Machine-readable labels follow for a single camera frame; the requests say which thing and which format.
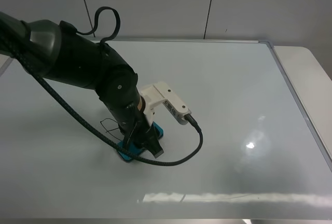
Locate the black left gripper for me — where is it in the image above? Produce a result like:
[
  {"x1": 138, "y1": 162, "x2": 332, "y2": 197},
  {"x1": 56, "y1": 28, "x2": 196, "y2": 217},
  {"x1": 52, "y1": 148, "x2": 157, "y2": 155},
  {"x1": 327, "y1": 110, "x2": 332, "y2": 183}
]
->
[{"x1": 105, "y1": 93, "x2": 163, "y2": 158}]

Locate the teal whiteboard eraser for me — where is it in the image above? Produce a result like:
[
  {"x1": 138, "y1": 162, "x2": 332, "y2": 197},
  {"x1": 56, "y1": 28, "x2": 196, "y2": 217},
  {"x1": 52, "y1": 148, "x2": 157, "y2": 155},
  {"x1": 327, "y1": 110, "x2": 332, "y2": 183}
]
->
[{"x1": 117, "y1": 122, "x2": 164, "y2": 163}]

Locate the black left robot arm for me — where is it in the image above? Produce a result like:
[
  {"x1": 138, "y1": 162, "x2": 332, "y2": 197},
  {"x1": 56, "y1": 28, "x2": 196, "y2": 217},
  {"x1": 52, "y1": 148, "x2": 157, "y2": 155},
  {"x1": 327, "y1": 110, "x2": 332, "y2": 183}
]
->
[{"x1": 1, "y1": 13, "x2": 163, "y2": 157}]

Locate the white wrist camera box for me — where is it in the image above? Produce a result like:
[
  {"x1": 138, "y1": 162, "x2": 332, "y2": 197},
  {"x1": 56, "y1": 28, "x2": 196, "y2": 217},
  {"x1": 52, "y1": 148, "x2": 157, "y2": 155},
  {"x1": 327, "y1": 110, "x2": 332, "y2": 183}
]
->
[{"x1": 140, "y1": 81, "x2": 191, "y2": 125}]

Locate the white whiteboard with aluminium frame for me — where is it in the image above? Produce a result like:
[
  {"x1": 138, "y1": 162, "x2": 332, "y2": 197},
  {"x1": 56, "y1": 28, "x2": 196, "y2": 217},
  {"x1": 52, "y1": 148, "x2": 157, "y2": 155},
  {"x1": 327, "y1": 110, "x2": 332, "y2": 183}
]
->
[{"x1": 1, "y1": 41, "x2": 331, "y2": 219}]

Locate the black braided camera cable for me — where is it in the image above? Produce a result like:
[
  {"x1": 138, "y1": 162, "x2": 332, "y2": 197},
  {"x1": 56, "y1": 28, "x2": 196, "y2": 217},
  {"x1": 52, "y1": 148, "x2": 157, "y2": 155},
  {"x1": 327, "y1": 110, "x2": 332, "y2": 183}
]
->
[{"x1": 0, "y1": 6, "x2": 203, "y2": 166}]

